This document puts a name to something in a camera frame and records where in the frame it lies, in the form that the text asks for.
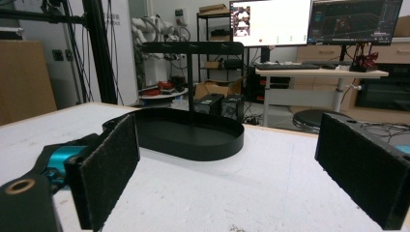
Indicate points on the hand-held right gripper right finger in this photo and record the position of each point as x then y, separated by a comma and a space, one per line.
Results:
361, 167

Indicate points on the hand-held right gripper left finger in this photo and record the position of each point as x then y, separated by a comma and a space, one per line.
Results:
106, 174

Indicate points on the black round stool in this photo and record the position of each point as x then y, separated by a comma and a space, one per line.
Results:
309, 118

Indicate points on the black appliance with glass door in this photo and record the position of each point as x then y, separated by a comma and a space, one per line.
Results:
383, 92

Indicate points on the black stand with oval tray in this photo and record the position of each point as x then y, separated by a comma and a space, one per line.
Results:
193, 145

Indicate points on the round white table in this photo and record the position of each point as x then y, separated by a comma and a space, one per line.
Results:
162, 96

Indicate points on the light wooden desk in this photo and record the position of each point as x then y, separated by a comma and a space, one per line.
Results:
322, 73

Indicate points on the red and black device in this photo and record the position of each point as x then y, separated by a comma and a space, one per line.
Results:
364, 62

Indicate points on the black computer mouse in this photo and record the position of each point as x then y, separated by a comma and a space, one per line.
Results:
329, 66

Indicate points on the light wooden drawer cabinet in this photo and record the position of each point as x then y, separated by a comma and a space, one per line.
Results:
393, 51

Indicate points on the black computer tower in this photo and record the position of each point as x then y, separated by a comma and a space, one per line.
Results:
232, 107
209, 103

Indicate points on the brown wooden board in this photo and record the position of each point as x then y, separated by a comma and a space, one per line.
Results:
22, 80

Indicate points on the black keyboard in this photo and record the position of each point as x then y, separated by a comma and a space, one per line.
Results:
285, 66

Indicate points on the white partition panel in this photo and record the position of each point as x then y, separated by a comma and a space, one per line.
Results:
124, 48

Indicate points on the open cardboard box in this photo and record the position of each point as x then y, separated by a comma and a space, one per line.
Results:
216, 87

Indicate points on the monitor with dark screen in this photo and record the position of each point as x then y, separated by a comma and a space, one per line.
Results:
354, 19

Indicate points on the white robot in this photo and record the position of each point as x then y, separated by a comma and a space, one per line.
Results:
151, 29

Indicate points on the monitor with white screen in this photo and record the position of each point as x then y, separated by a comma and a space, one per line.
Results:
277, 22

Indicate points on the black metal shelf rack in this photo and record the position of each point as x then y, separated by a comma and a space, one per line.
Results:
219, 32

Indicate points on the flat cardboard box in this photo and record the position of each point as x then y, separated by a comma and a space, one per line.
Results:
212, 8

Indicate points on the black metal camera stand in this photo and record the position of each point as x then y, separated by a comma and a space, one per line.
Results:
98, 51

